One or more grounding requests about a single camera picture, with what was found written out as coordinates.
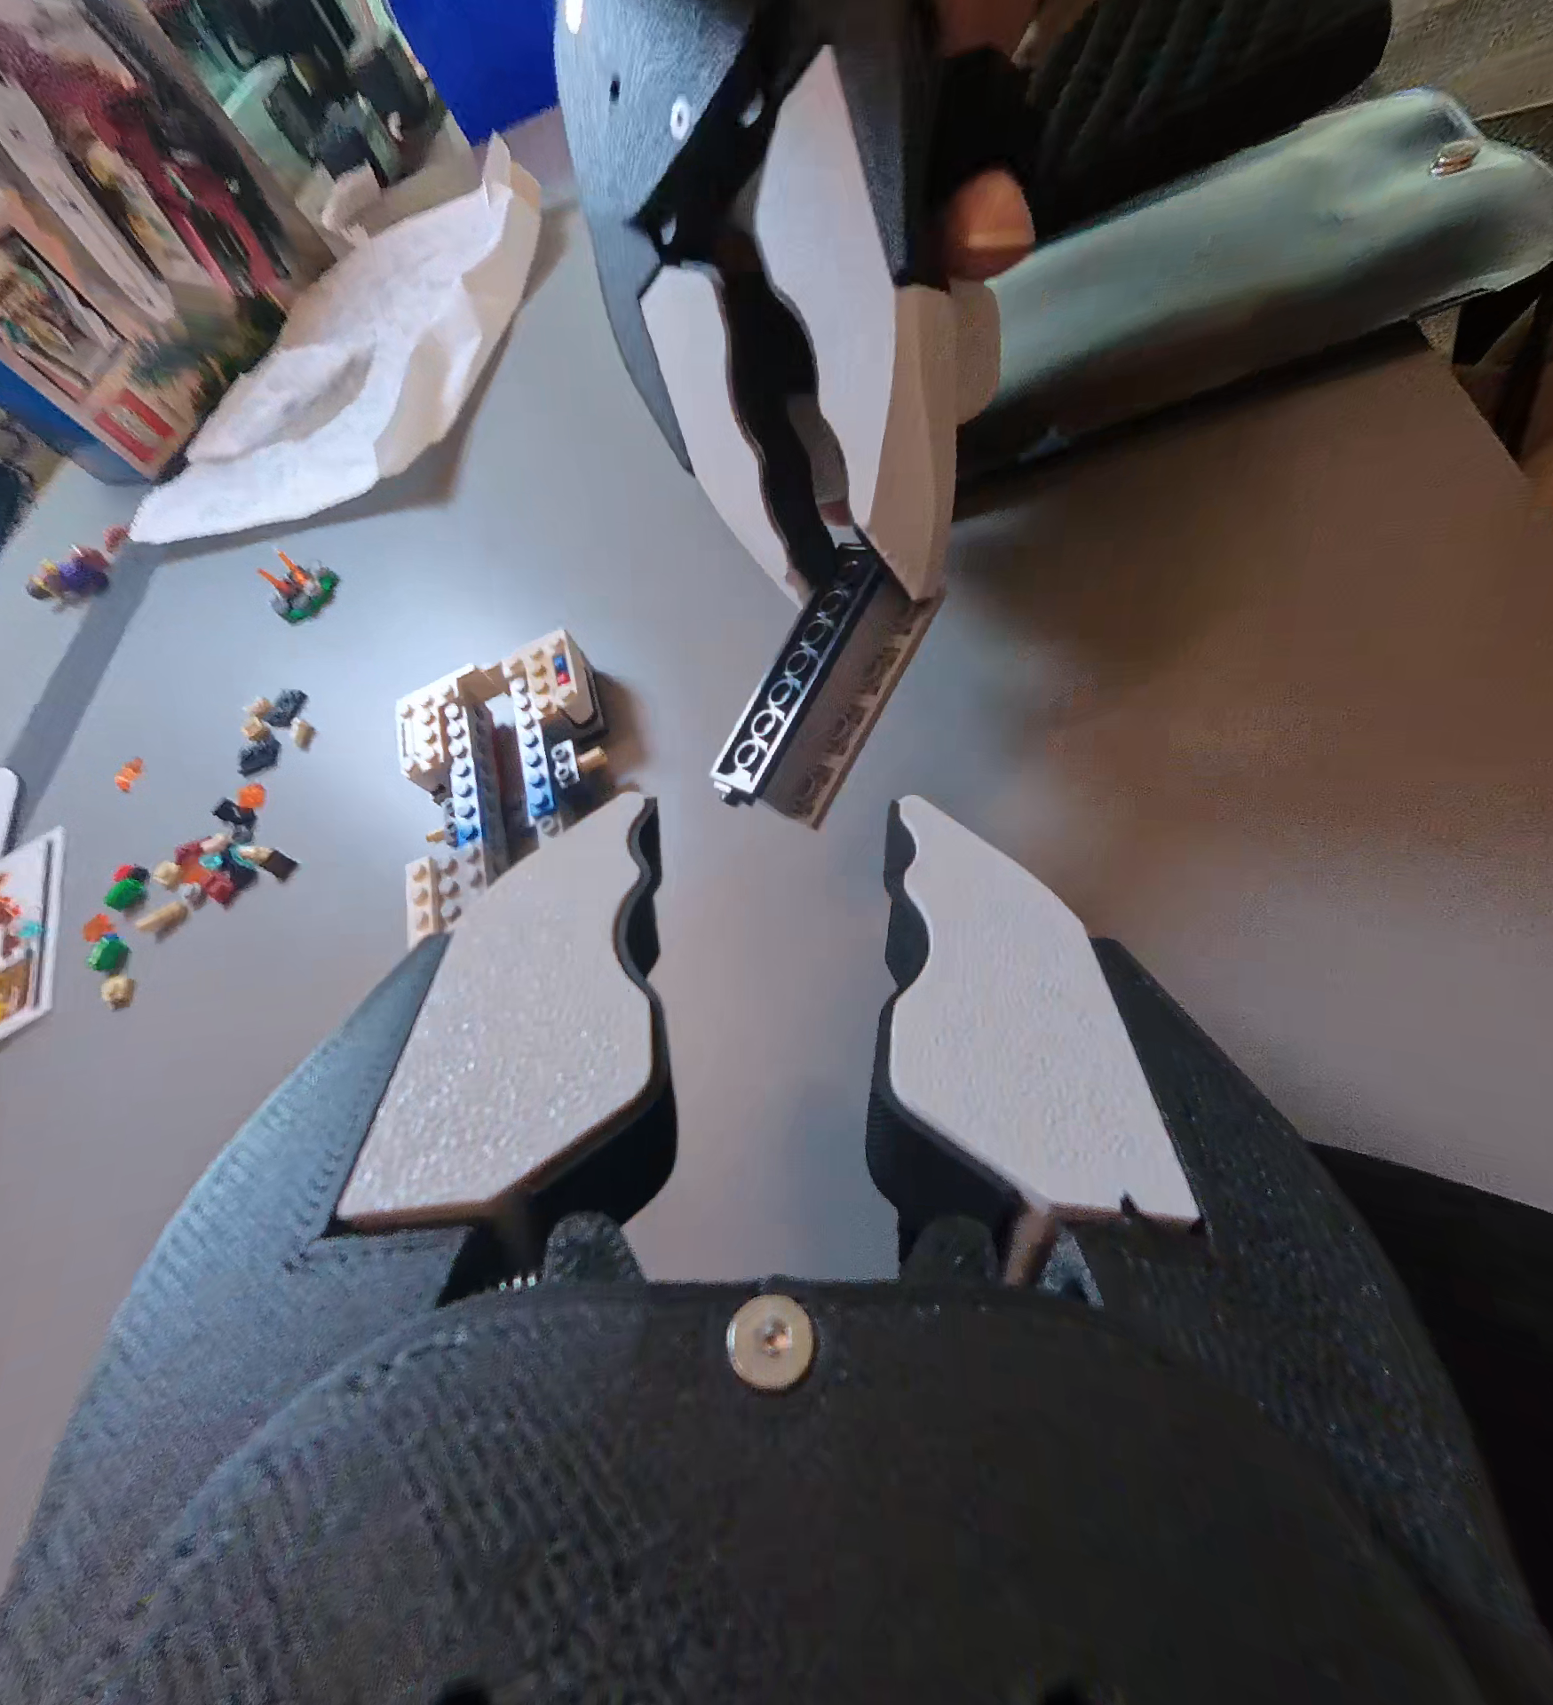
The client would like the person's right hand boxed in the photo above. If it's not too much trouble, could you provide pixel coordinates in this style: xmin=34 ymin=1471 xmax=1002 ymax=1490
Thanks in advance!
xmin=929 ymin=0 xmax=1042 ymax=283

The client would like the small green lego campfire build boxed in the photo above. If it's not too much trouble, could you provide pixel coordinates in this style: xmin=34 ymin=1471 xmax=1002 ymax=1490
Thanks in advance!
xmin=257 ymin=550 xmax=341 ymax=625

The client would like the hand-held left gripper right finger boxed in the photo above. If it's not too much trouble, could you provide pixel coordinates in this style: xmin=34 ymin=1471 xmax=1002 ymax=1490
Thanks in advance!
xmin=864 ymin=794 xmax=1204 ymax=1270

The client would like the black grey lego plate strip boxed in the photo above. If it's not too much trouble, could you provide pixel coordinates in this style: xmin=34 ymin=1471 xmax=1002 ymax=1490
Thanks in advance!
xmin=708 ymin=537 xmax=946 ymax=828

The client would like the white printed paper bag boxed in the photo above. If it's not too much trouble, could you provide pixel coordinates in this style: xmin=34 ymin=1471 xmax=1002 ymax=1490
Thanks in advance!
xmin=128 ymin=132 xmax=545 ymax=550

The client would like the white grey lego vehicle build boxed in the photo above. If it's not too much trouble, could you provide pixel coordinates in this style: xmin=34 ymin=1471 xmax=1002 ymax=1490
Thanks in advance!
xmin=397 ymin=625 xmax=612 ymax=950

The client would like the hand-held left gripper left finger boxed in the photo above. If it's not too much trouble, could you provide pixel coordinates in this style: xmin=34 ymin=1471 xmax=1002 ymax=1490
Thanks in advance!
xmin=336 ymin=790 xmax=681 ymax=1270

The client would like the lego minifigure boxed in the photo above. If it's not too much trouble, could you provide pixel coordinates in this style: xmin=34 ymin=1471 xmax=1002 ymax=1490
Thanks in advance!
xmin=29 ymin=527 xmax=131 ymax=608

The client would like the lego set cardboard box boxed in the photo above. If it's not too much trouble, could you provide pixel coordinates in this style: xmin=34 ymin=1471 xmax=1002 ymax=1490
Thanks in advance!
xmin=0 ymin=0 xmax=471 ymax=484

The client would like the pile of loose lego pieces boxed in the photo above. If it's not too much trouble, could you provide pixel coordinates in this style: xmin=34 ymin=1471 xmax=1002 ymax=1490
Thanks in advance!
xmin=83 ymin=684 xmax=314 ymax=1017

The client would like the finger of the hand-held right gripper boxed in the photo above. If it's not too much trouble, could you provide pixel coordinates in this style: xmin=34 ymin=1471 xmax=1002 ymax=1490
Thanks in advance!
xmin=637 ymin=262 xmax=845 ymax=601
xmin=725 ymin=43 xmax=1002 ymax=603

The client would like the black mesh chair backrest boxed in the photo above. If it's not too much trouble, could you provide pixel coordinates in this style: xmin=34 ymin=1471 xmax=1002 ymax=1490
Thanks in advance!
xmin=1025 ymin=0 xmax=1393 ymax=240

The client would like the blue plastic crate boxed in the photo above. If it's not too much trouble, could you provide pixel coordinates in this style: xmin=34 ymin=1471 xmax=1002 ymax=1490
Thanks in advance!
xmin=384 ymin=0 xmax=560 ymax=147

